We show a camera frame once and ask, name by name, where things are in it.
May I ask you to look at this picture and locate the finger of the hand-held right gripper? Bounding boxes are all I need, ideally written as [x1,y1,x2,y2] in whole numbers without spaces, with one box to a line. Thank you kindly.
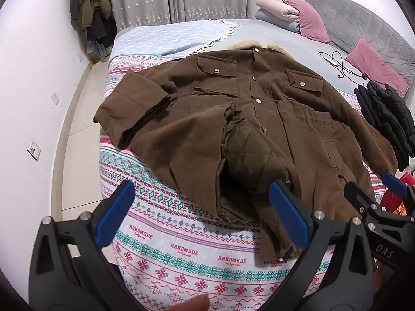
[344,181,383,216]
[381,172,415,213]

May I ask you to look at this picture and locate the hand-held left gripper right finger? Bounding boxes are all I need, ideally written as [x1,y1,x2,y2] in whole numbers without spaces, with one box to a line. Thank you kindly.
[269,181,379,311]

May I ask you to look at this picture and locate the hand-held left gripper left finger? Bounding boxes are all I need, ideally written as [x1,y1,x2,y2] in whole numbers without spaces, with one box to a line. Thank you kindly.
[29,180,137,311]

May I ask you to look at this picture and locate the brown jacket with fur collar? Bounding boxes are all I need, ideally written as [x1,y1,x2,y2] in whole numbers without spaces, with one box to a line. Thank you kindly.
[93,40,399,264]

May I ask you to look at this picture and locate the hanging dark clothes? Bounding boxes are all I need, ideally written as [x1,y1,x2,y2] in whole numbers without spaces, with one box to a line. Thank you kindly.
[69,0,118,64]

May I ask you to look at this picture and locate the person's left hand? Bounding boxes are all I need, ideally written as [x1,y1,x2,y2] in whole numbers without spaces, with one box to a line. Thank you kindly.
[167,294,211,311]

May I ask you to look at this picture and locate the red patterned cloth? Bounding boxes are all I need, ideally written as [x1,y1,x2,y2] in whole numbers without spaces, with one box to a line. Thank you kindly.
[378,168,415,217]

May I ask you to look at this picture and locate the black puffer jacket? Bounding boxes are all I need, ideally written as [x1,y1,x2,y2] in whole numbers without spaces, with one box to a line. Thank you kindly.
[354,81,415,173]

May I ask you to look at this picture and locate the patterned red and green blanket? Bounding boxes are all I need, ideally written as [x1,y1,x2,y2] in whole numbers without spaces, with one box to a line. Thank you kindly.
[97,53,386,311]

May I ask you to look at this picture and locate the pink pillow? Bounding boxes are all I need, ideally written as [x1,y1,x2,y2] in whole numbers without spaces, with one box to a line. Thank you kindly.
[279,0,332,44]
[344,38,410,100]

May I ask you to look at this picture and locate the grey quilted headboard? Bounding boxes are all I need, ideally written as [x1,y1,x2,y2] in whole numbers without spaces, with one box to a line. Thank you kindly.
[293,0,415,83]

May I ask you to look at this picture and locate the grey bed sheet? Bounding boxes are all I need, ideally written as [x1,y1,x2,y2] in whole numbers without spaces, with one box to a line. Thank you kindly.
[225,19,368,95]

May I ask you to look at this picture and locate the light blue checked blanket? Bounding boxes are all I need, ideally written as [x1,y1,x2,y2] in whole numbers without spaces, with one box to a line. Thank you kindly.
[108,19,241,64]

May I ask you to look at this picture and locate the grey-blue folded pillow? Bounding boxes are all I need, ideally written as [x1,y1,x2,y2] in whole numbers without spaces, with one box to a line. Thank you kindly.
[254,8,302,35]

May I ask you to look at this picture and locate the beige folded pillow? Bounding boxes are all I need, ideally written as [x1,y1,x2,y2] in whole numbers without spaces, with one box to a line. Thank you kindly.
[255,0,301,23]

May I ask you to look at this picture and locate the black cable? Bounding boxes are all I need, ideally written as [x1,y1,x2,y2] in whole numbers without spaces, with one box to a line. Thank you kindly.
[318,51,369,80]

